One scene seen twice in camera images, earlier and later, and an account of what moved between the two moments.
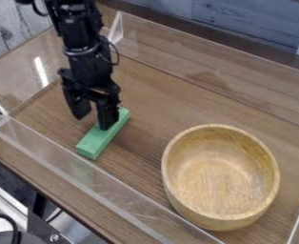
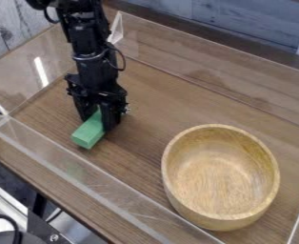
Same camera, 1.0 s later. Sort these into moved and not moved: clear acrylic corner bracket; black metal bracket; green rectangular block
Moved: green rectangular block
Not moved: clear acrylic corner bracket; black metal bracket
